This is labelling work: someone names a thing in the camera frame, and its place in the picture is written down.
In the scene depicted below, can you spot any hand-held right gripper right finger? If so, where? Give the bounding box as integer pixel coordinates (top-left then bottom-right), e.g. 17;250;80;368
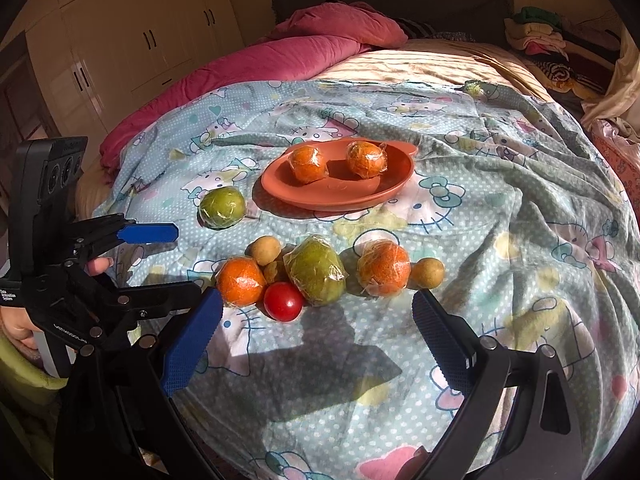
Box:
411;290;588;480

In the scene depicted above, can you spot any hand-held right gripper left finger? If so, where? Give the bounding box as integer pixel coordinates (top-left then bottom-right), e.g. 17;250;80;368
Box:
54;287;224;480

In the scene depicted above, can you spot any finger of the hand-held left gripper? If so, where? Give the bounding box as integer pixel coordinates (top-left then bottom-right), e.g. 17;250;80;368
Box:
70;212;180;267
65;260;205;357

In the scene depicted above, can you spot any small tan longan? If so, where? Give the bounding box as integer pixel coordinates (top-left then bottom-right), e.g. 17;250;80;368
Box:
248;236;282;267
411;257;446;290
263;260;291;285

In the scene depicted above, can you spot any plastic-wrapped orange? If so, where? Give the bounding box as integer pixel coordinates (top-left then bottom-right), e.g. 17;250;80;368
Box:
356;240;412;297
287;144;329;184
215;256;267;308
346;140;388;179

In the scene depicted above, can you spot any round green citrus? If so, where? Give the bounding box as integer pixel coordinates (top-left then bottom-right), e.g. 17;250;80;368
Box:
198;186;247;229

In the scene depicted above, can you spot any red tomato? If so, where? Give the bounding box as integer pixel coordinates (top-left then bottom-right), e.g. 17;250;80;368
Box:
263;281;305;322

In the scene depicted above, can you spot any large green citrus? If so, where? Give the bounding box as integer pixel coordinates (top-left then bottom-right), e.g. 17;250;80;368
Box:
282;236;349;307

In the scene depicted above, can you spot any terracotta plate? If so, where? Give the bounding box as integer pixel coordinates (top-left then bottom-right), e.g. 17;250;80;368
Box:
261;136;420;212

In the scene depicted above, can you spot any person's left forearm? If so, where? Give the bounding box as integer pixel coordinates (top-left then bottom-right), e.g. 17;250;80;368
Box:
0;332;68;413

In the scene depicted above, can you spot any person's left hand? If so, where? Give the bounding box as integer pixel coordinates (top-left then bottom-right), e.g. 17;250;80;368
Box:
0;256;113;356

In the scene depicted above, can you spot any printed blanket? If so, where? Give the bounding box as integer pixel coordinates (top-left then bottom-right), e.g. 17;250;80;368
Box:
75;77;640;480

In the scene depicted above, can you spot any cream wardrobe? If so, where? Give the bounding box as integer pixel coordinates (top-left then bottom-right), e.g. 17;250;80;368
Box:
0;0;246;138

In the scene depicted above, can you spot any pink quilt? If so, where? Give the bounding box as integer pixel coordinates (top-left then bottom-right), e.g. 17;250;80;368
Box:
99;2;408;168

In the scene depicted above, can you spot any pink patterned cloth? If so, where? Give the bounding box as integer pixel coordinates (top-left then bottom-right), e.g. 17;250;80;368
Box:
590;120;640;198

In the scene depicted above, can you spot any beige striped bed sheet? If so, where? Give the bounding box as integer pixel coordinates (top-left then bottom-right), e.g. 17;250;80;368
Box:
310;40;556;106

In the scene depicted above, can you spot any cream cloth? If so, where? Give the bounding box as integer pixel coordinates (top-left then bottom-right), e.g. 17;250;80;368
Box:
580;25;640;142

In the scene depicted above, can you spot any dark striped cloth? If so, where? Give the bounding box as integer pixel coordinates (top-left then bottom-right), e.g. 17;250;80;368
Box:
395;16;476;43

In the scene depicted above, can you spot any pile of clothes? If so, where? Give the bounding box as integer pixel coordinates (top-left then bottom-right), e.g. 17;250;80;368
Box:
502;6;626;106

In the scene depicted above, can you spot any dark headboard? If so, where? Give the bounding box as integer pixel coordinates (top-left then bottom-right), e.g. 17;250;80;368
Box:
271;0;515;46

